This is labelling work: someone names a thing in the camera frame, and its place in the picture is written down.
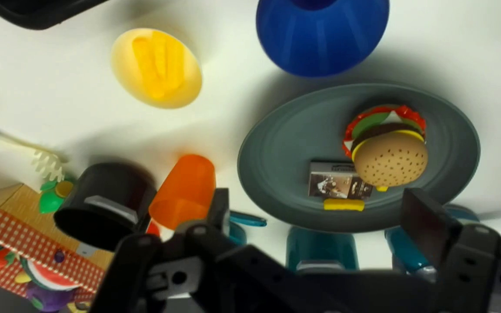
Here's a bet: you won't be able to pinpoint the black plastic tray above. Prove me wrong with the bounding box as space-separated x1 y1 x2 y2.
0 0 106 29

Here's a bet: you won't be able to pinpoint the grey round plate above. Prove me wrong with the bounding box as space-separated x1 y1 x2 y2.
237 83 480 233

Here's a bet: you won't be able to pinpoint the toy hamburger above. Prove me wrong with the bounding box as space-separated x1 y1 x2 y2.
343 104 428 191

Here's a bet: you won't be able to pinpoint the black pot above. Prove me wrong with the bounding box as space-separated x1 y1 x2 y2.
54 162 155 252

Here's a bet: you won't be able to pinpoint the white dish brush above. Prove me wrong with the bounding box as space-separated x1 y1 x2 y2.
0 132 66 182

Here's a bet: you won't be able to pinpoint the white bowl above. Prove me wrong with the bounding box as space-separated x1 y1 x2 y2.
111 28 204 108

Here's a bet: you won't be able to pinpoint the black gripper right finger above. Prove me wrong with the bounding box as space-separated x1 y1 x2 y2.
398 189 499 290

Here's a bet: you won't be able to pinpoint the yellow toy fry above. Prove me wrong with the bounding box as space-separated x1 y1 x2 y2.
322 198 365 212

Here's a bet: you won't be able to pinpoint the blue plastic cup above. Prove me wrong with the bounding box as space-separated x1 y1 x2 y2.
256 0 390 76

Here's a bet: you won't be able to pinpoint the yellow toy pieces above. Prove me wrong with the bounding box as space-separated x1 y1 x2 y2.
132 33 183 99

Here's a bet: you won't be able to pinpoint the red checkered toy box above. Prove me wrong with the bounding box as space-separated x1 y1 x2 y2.
0 182 117 313

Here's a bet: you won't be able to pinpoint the orange plastic cup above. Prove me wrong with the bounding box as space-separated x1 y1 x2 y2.
150 155 216 229

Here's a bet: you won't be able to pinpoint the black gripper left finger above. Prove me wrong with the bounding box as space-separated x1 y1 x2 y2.
174 188 230 231

